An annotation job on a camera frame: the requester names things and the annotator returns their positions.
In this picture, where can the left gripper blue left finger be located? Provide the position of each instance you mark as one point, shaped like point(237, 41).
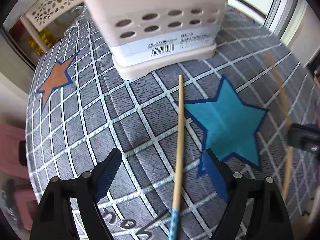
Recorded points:
point(55, 220)

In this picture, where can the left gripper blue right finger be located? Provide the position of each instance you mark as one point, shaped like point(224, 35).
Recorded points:
point(269, 218)

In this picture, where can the pink plastic stool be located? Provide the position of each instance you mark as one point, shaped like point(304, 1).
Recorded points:
point(14, 163)

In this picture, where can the beige utensil holder caddy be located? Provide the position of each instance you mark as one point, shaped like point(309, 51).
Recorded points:
point(145, 35)

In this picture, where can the blue patterned wooden chopstick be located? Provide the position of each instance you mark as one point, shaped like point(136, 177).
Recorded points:
point(176, 201)

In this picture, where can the beige flower-pattern rack basket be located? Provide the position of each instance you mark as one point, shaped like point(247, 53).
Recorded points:
point(43, 12)

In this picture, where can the grey checkered tablecloth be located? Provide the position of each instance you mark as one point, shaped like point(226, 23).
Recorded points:
point(79, 109)

